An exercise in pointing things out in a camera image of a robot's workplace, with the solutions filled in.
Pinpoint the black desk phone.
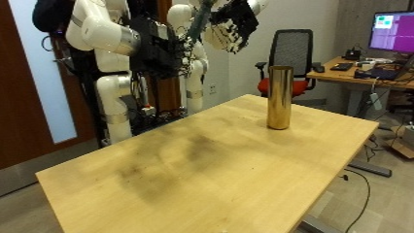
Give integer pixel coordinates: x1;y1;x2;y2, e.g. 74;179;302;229
343;47;363;61

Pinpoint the brown door frosted panel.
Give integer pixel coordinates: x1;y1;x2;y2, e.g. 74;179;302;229
0;0;101;171

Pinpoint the tall gold cylinder vase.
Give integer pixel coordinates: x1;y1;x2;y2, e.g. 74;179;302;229
265;65;295;131

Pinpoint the wooden office desk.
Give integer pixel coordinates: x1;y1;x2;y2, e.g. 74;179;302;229
306;56;414;118

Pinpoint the black robot mounting stand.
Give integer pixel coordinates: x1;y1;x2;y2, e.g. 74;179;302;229
54;32;188;148

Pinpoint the black hanging bag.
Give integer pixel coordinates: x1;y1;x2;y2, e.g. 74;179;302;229
31;0;77;33

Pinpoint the computer monitor purple screen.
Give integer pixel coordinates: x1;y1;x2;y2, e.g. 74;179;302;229
367;11;414;54

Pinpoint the cardboard box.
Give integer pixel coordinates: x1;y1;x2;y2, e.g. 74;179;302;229
386;125;414;159

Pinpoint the dark laptop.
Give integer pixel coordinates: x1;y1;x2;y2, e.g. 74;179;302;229
353;62;407;82

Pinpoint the black mesh chair red seat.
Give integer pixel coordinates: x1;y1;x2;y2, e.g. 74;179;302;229
254;28;325;98

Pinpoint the white power strip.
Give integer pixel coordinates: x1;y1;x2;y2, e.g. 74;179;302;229
369;91;385;112

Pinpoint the black keyboard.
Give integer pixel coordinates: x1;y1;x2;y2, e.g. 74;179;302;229
329;62;354;72

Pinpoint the grey table foot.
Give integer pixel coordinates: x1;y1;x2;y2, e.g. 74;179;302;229
346;159;393;179
297;216;343;233

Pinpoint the black floor cable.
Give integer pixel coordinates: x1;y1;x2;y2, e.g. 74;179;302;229
339;168;373;233

